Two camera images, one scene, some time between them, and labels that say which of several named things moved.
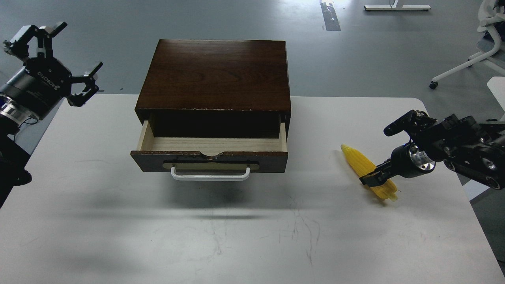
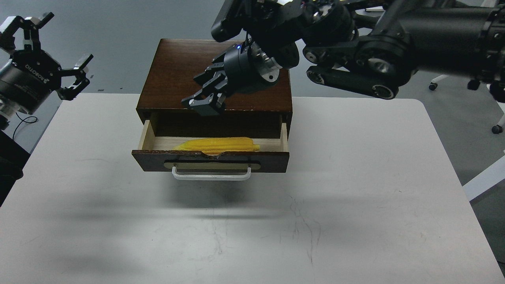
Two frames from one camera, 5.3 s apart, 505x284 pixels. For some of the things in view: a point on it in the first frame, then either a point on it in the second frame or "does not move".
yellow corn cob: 363,166 → 216,146
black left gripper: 43,81 → 27,80
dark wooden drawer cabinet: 212,88 does not move
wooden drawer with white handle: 209,158 does not move
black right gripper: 407,161 → 247,66
